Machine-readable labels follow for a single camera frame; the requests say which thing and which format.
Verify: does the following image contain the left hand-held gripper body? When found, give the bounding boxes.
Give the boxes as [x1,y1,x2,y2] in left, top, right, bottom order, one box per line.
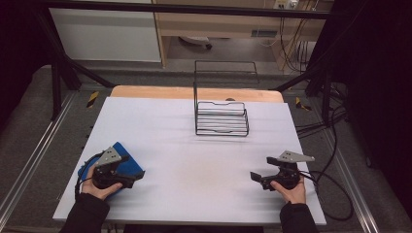
[91,146,137,190]

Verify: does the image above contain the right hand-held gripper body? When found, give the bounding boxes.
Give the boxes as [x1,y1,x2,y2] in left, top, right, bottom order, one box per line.
[261,150,316,192]

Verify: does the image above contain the blue cloth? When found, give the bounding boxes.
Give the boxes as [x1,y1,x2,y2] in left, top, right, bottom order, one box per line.
[77,141,146,196]

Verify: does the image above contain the black wire rack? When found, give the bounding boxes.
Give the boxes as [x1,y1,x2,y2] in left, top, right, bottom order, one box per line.
[192,59,260,138]

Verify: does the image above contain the person's right hand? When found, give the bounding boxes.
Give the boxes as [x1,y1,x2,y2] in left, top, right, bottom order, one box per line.
[269,176,308,205]

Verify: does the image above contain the person's left hand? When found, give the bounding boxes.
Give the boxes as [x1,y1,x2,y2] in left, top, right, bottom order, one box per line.
[81,163,124,201]

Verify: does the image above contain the yellow black tape strip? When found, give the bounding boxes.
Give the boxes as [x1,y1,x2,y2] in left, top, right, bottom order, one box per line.
[294,96,313,112]
[86,90,100,110]

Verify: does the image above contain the wooden table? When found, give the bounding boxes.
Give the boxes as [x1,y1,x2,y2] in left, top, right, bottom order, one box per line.
[110,84,286,104]

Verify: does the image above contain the white cabinet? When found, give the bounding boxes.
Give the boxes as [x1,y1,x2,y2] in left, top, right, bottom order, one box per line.
[49,0,162,63]

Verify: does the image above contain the office chair base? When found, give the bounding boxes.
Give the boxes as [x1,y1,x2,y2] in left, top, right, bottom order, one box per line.
[177,35,214,50]

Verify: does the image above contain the wooden desk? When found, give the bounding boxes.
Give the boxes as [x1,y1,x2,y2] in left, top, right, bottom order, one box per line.
[152,0,335,71]

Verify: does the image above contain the white power strip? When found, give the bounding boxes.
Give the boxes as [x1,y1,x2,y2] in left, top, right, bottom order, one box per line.
[273,0,299,11]

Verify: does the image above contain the left hand-held gripper cable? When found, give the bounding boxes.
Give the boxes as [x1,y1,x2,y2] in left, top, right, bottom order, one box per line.
[74,150,105,201]

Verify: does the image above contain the hand-held gripper cable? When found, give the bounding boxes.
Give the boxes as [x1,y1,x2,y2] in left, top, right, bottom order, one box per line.
[74,150,105,201]
[298,170,355,223]

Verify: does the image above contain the right hand-held gripper cable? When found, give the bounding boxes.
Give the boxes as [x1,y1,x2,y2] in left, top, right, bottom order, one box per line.
[298,170,355,223]

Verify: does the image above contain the black floor cables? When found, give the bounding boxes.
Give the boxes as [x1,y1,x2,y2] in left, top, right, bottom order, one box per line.
[294,81,349,139]

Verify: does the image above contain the aluminium rail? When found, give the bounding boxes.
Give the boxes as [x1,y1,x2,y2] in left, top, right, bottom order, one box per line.
[319,127,381,233]
[0,91,78,225]

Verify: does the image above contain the black frame strut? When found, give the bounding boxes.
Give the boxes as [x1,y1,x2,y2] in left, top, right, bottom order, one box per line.
[274,48,336,128]
[31,9,117,122]

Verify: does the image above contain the hanging cable bundle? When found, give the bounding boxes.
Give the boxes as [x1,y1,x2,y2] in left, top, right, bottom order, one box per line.
[277,17,318,75]

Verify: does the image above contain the black horizontal frame bar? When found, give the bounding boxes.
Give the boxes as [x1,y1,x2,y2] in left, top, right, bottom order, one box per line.
[40,0,339,20]

